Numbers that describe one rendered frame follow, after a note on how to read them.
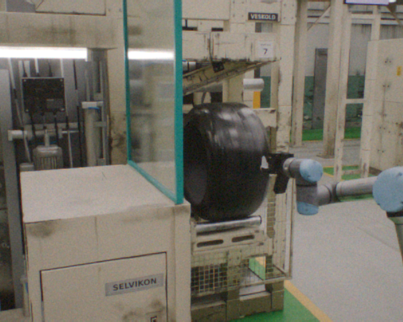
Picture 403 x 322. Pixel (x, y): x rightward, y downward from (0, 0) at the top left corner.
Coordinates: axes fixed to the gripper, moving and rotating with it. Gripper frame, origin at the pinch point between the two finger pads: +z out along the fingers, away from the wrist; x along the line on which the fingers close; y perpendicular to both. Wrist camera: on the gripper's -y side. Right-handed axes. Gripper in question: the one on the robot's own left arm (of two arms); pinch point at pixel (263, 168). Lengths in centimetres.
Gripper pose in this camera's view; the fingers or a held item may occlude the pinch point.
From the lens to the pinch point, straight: 190.8
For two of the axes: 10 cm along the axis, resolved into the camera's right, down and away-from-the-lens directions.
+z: -3.6, -0.7, 9.3
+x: -9.3, 0.7, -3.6
